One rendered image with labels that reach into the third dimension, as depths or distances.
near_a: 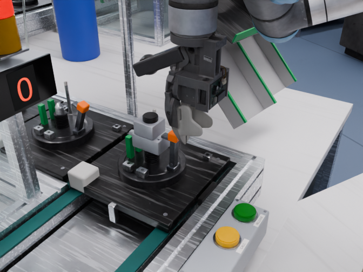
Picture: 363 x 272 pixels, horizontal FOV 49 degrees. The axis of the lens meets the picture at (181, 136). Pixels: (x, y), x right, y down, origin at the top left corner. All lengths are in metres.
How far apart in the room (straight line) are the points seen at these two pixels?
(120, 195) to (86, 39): 0.99
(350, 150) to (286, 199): 1.90
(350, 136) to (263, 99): 2.01
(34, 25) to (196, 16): 1.52
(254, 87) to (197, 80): 0.41
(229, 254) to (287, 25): 0.38
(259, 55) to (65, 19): 0.81
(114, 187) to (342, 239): 0.47
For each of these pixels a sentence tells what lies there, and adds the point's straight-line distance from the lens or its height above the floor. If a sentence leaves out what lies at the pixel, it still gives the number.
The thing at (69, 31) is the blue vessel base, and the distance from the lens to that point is 1.65.
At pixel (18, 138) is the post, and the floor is 1.10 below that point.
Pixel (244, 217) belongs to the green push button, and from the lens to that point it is 0.73.
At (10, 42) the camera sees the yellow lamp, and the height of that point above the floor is 1.28.
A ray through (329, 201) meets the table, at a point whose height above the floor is 0.86.
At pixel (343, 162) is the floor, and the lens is 2.70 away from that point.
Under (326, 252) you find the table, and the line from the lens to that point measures 0.86.
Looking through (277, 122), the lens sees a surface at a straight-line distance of 1.24.
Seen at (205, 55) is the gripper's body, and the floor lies 1.24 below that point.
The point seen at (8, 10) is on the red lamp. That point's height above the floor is 1.32.
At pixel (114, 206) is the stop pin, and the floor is 0.97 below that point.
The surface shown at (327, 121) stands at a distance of 1.29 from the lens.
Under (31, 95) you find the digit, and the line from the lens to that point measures 0.67.
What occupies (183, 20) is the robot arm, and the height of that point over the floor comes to 1.30.
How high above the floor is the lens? 1.47
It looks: 32 degrees down
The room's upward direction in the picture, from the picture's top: straight up
